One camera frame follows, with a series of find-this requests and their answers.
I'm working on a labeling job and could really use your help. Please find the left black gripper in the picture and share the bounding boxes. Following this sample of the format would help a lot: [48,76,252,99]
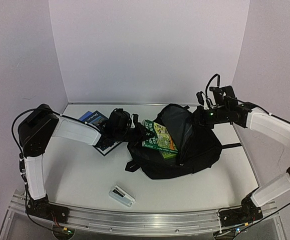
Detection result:
[114,122,154,148]

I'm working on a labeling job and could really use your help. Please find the green paperback book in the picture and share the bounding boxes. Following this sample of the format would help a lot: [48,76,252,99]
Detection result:
[159,151,177,160]
[142,119,178,153]

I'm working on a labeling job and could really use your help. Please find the dark blue hardcover book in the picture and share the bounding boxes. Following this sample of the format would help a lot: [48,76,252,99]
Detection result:
[83,110,121,156]

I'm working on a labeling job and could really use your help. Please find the black student backpack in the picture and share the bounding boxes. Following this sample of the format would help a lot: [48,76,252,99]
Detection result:
[125,103,241,180]

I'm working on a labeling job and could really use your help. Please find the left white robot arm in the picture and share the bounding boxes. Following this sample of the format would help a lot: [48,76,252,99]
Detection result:
[12,103,147,219]

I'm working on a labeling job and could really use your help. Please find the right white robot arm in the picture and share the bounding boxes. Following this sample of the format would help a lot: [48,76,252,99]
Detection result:
[195,87,290,226]

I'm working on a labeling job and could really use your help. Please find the blue notebook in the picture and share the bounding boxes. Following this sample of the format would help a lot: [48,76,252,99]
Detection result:
[79,111,93,122]

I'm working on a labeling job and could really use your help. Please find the white stapler box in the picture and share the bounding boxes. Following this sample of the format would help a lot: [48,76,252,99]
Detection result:
[109,185,135,207]

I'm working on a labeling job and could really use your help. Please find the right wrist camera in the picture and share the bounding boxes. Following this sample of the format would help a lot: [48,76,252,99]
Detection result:
[209,85,238,109]

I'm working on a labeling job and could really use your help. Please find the aluminium mounting rail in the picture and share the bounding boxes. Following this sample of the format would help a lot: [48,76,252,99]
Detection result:
[8,192,279,235]

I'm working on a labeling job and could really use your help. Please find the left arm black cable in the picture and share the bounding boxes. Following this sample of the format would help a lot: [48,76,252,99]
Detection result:
[11,107,39,156]

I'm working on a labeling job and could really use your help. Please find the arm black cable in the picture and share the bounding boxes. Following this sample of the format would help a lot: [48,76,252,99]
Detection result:
[259,187,290,218]
[11,107,39,156]

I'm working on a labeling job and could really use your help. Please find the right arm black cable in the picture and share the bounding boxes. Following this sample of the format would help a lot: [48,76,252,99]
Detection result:
[259,187,290,218]

